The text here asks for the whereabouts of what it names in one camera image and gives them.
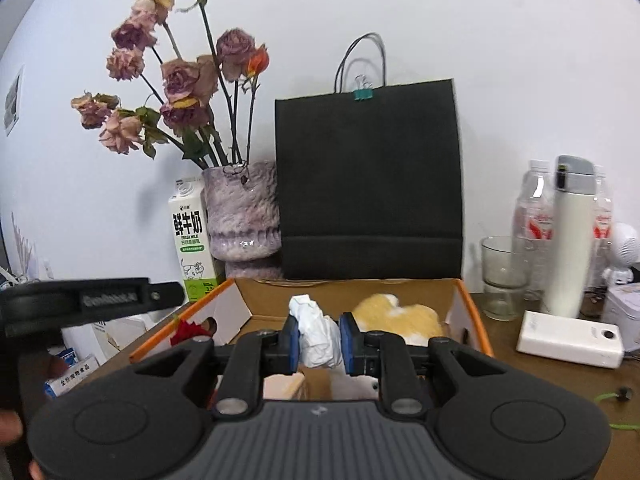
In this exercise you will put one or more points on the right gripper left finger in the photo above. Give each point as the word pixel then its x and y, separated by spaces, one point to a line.
pixel 245 365

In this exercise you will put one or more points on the clear drinking glass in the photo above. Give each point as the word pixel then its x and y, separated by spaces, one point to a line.
pixel 505 274

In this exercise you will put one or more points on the person's left hand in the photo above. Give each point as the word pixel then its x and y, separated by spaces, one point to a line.
pixel 35 370

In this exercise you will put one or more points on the teal binder clip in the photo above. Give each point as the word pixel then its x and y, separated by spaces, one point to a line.
pixel 363 94

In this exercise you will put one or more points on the dried rose bouquet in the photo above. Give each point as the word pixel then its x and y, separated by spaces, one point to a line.
pixel 198 107

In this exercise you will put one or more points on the right plastic water bottle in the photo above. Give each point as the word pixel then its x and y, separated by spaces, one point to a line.
pixel 603 219

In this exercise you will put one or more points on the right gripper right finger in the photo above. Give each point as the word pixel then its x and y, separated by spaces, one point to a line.
pixel 385 357

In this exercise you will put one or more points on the black paper shopping bag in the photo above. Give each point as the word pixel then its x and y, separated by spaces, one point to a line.
pixel 370 189

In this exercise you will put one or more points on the cream yellow plug adapter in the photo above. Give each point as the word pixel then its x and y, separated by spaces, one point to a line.
pixel 285 388

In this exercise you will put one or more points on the red artificial rose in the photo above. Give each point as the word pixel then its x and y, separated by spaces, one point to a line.
pixel 188 330

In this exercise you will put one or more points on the red pumpkin cardboard box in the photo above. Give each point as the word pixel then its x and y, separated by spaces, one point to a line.
pixel 242 305

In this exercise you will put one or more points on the white power bank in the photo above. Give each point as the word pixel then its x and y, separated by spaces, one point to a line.
pixel 571 340

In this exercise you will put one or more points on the green black neckband earphones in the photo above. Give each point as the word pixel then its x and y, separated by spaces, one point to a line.
pixel 618 401

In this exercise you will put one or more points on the white tissue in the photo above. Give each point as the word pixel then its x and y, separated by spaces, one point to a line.
pixel 319 335

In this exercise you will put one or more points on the white thermos bottle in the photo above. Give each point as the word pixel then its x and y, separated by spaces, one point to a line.
pixel 571 243

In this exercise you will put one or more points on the plastic water bottle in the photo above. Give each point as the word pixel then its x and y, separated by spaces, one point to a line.
pixel 603 219
pixel 533 221

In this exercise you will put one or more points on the left plastic water bottle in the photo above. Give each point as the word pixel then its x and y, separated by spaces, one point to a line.
pixel 533 221

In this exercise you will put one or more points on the white round tin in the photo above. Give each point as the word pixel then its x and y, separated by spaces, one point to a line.
pixel 622 308

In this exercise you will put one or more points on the purple ceramic vase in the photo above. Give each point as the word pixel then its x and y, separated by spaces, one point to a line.
pixel 243 219

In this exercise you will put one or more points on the blue white medicine box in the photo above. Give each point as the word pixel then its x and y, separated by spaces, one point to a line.
pixel 73 376

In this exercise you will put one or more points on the white and yellow plush sheep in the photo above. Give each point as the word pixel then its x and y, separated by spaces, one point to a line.
pixel 417 324

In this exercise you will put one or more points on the white round speaker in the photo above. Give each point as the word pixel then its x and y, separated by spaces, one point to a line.
pixel 623 253

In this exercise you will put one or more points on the white green milk carton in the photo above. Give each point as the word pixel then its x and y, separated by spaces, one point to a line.
pixel 201 272

